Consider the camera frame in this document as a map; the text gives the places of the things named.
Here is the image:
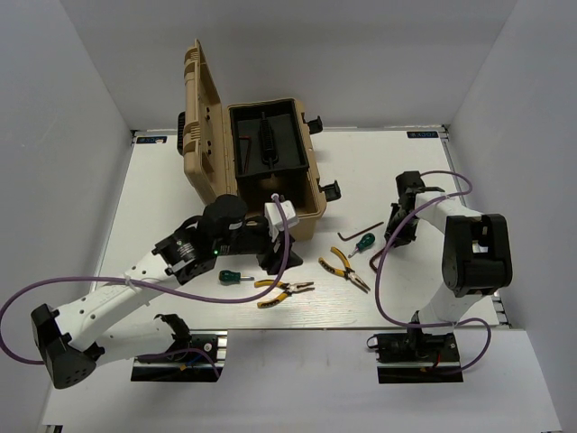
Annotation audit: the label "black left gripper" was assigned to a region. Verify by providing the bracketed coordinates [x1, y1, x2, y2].
[215, 219, 304, 274]

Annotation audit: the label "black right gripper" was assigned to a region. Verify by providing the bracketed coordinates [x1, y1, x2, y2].
[385, 203, 420, 247]

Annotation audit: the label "dark hex key small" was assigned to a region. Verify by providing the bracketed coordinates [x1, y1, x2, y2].
[336, 221, 384, 242]

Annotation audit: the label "green stubby screwdriver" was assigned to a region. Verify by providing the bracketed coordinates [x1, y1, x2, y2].
[218, 270, 254, 284]
[348, 233, 375, 258]

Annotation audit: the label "dark hex key large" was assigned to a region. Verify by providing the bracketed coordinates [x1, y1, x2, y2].
[369, 244, 389, 273]

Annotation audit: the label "tan plastic toolbox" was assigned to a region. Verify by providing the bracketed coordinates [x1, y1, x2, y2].
[177, 41, 342, 241]

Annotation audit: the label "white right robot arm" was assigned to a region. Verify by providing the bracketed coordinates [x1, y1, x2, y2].
[374, 170, 513, 360]

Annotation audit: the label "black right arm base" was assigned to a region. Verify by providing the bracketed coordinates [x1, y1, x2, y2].
[366, 328, 463, 384]

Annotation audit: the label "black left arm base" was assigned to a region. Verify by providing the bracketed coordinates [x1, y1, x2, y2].
[131, 331, 228, 383]

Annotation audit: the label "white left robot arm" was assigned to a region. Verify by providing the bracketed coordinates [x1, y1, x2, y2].
[31, 194, 297, 390]

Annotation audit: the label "yellow pliers centre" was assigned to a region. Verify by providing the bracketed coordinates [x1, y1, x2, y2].
[257, 281, 315, 309]

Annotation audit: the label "yellow pliers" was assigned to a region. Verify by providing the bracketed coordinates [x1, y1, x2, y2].
[318, 246, 371, 293]
[257, 281, 315, 309]

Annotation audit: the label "yellow pliers right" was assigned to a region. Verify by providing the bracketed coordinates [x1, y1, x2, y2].
[318, 246, 371, 293]

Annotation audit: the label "black toolbox inner tray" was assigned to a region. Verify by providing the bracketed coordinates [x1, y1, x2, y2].
[229, 99, 309, 180]

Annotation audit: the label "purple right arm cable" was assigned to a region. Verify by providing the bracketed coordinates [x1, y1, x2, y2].
[374, 170, 492, 373]

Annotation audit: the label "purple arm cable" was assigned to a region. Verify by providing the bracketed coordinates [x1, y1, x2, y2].
[374, 170, 492, 373]
[0, 193, 289, 379]

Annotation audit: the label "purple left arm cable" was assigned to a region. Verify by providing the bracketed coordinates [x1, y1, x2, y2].
[0, 193, 289, 379]

